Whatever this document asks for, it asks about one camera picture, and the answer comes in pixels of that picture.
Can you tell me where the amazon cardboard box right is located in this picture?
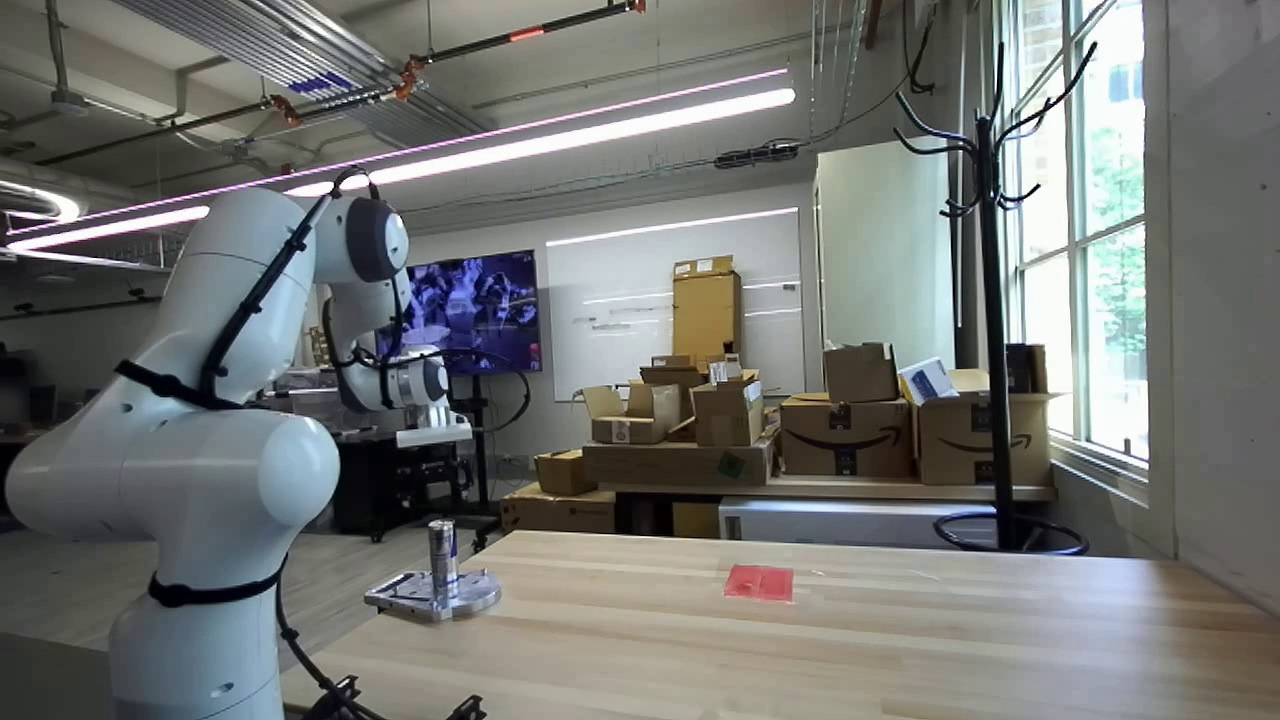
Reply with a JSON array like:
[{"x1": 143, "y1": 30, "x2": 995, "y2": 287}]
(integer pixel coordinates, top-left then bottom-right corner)
[{"x1": 916, "y1": 391, "x2": 1049, "y2": 482}]

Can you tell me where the long flat cardboard box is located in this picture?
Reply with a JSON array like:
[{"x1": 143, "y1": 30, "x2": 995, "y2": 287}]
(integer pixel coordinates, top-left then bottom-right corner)
[{"x1": 585, "y1": 445, "x2": 772, "y2": 488}]

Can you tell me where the grey can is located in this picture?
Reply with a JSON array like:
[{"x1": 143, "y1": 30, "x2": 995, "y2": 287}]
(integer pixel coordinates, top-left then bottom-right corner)
[{"x1": 429, "y1": 520, "x2": 457, "y2": 611}]

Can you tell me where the white tall cabinet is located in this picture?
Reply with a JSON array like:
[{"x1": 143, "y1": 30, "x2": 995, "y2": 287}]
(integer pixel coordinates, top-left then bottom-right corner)
[{"x1": 817, "y1": 140, "x2": 952, "y2": 363}]

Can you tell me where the large wall television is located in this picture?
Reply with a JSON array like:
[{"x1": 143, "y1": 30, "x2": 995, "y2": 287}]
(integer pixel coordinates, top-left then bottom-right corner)
[{"x1": 375, "y1": 249, "x2": 544, "y2": 377}]

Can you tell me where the tall upright cardboard box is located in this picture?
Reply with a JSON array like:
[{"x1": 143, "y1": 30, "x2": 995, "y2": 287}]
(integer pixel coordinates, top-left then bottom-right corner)
[{"x1": 671, "y1": 257, "x2": 738, "y2": 369}]

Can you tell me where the amazon cardboard box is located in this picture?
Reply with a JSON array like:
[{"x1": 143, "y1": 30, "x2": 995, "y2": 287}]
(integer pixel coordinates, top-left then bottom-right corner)
[
  {"x1": 779, "y1": 401, "x2": 911, "y2": 481},
  {"x1": 916, "y1": 391, "x2": 1049, "y2": 482}
]

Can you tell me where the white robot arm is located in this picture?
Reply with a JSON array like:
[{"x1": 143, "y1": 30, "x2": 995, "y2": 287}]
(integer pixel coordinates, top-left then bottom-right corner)
[{"x1": 3, "y1": 186, "x2": 442, "y2": 720}]

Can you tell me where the black television stand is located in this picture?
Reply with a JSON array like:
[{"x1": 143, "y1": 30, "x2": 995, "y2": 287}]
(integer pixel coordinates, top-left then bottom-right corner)
[{"x1": 457, "y1": 377, "x2": 530, "y2": 553}]

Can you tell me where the white whiteboard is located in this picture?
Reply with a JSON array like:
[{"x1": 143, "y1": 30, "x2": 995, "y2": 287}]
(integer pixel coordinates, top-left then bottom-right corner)
[{"x1": 544, "y1": 207, "x2": 805, "y2": 401}]

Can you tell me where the cardboard box top middle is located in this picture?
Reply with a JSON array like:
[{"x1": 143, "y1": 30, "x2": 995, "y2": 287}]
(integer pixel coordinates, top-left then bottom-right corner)
[{"x1": 824, "y1": 345, "x2": 895, "y2": 405}]

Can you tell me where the large cardboard box on floor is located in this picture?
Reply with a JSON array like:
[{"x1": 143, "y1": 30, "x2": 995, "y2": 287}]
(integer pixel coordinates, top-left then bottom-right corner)
[{"x1": 500, "y1": 482, "x2": 616, "y2": 532}]

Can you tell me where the black frame side table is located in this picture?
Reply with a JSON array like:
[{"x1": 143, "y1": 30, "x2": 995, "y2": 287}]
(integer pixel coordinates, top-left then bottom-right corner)
[{"x1": 616, "y1": 477, "x2": 995, "y2": 543}]

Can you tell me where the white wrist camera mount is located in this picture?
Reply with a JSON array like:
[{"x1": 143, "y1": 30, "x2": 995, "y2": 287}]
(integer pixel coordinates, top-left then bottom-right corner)
[{"x1": 390, "y1": 423, "x2": 472, "y2": 446}]

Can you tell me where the red paper sheet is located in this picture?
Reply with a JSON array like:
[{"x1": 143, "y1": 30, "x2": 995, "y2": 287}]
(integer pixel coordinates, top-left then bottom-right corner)
[{"x1": 723, "y1": 563, "x2": 797, "y2": 605}]

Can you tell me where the silver metal platform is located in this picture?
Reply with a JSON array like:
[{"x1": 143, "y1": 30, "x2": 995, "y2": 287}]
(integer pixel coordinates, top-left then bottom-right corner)
[{"x1": 364, "y1": 573, "x2": 500, "y2": 624}]

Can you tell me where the amazon cardboard box left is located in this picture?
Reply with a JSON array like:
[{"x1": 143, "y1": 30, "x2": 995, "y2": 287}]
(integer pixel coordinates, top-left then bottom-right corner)
[{"x1": 779, "y1": 401, "x2": 911, "y2": 481}]

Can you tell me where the black coat rack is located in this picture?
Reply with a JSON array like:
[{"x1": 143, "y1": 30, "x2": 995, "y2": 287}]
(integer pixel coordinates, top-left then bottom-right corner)
[{"x1": 895, "y1": 47, "x2": 1096, "y2": 557}]

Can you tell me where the small cardboard box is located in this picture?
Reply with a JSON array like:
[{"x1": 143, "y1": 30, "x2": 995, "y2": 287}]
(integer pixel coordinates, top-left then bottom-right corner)
[{"x1": 534, "y1": 446, "x2": 595, "y2": 497}]

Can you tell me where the long ceiling light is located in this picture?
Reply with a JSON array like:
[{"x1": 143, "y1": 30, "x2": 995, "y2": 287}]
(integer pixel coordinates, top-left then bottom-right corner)
[{"x1": 3, "y1": 68, "x2": 797, "y2": 257}]

